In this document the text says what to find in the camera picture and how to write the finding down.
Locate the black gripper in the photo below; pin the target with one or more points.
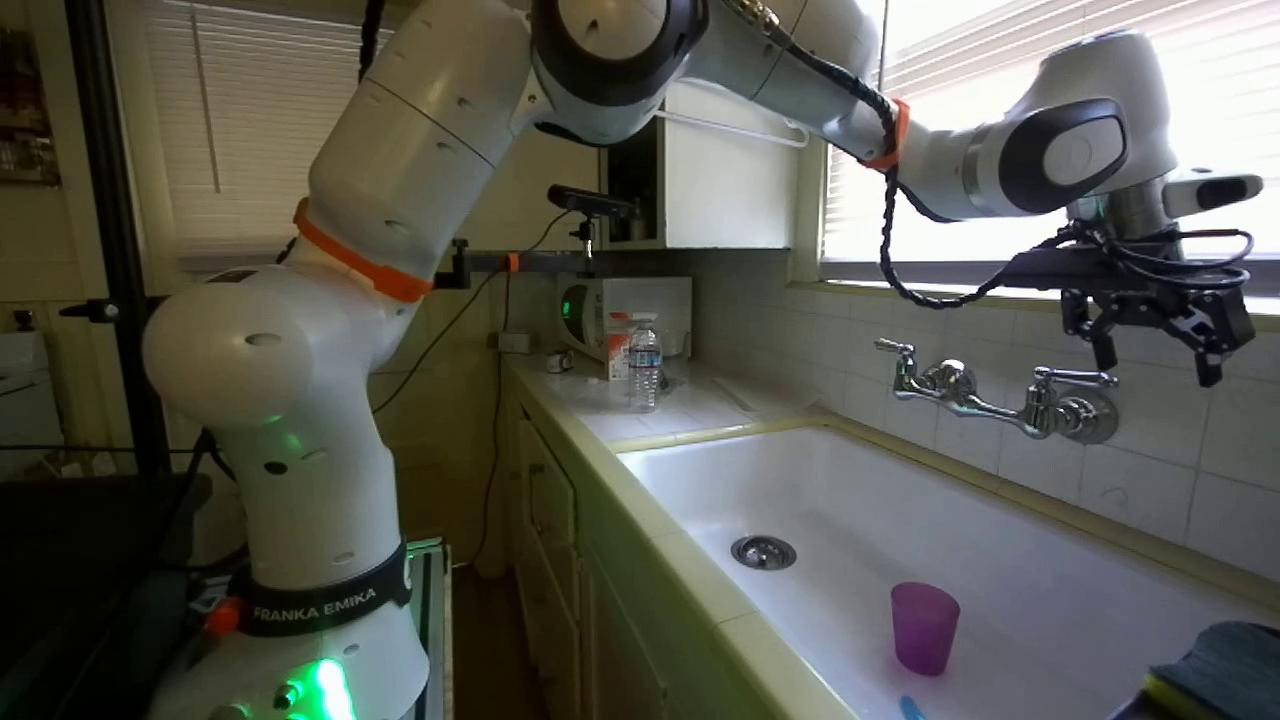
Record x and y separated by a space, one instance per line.
1204 311

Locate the chrome wall faucet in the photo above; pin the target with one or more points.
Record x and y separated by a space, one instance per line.
1055 400

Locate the purple plastic cup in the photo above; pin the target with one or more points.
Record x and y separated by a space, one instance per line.
922 626

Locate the robot base with led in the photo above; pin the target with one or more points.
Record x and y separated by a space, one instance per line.
391 665

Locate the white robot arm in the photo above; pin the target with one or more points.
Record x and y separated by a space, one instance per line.
272 360

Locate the white sink basin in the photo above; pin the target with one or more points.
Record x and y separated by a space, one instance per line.
1055 626

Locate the sink drain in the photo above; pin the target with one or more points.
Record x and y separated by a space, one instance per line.
765 553

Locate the clear water bottle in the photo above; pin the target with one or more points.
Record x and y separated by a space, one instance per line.
647 360

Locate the grey cloth sponge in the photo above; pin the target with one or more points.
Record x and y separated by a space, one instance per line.
1231 672

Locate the white window blinds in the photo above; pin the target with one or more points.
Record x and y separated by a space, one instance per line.
1023 118

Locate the white appliance green light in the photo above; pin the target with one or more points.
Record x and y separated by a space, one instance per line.
600 307

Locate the clear bottle orange label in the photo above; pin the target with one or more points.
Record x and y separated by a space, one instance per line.
616 337

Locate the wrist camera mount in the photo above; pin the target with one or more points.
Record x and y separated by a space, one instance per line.
1204 192

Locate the white wall cabinet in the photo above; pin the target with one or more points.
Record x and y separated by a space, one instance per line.
709 170

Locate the black camera on stand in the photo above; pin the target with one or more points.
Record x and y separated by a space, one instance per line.
597 208

